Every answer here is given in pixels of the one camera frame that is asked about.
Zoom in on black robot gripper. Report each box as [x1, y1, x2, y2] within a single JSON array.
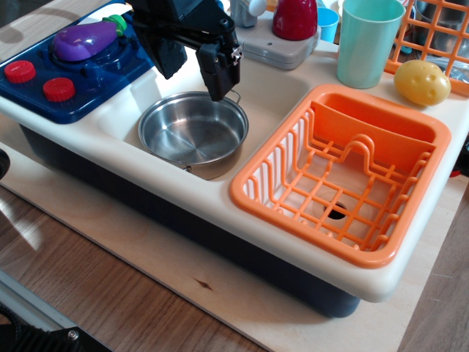
[[130, 1, 241, 101]]

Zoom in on stainless steel pan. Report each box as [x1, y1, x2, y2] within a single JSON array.
[[139, 92, 249, 180]]

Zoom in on cream toy kitchen sink unit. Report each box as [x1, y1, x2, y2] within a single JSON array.
[[1, 41, 468, 303]]

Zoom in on orange plastic drying rack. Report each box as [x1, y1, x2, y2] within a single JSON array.
[[230, 84, 451, 269]]

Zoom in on grey toy faucet base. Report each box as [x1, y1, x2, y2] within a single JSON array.
[[236, 16, 321, 70]]

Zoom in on grey toy faucet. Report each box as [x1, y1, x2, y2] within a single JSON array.
[[230, 0, 267, 28]]

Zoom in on red plastic toy dome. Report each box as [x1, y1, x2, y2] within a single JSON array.
[[273, 0, 318, 40]]

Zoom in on purple toy eggplant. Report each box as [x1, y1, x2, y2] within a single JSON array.
[[52, 15, 128, 62]]

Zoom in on blue toy stove top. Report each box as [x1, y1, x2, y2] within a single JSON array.
[[1, 1, 152, 124]]

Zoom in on red stove knob right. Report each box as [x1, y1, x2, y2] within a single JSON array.
[[43, 77, 75, 103]]

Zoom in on red stove knob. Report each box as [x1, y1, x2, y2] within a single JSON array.
[[4, 60, 36, 84], [43, 77, 75, 103]]

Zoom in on small blue plastic cup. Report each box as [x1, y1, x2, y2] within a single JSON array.
[[318, 7, 340, 43]]

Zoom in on red stove knob left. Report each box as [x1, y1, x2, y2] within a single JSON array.
[[4, 60, 36, 84]]

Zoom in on mint green plastic cup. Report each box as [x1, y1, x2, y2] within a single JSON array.
[[337, 0, 405, 89]]

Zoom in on yellow toy potato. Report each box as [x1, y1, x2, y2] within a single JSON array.
[[394, 60, 451, 106]]

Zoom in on orange plastic grid basket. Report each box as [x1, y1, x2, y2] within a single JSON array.
[[385, 1, 468, 98]]

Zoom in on light wooden base board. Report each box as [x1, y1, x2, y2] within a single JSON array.
[[1, 150, 468, 351]]

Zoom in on black bracket with screw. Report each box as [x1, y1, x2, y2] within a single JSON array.
[[1, 304, 111, 351]]

